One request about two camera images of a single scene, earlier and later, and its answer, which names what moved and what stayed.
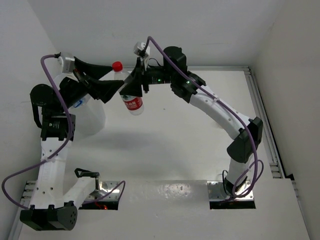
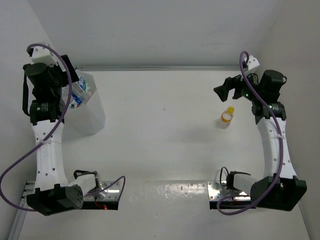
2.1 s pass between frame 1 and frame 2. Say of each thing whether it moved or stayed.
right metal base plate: stayed
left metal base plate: stayed
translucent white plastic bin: stayed
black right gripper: moved
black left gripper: moved
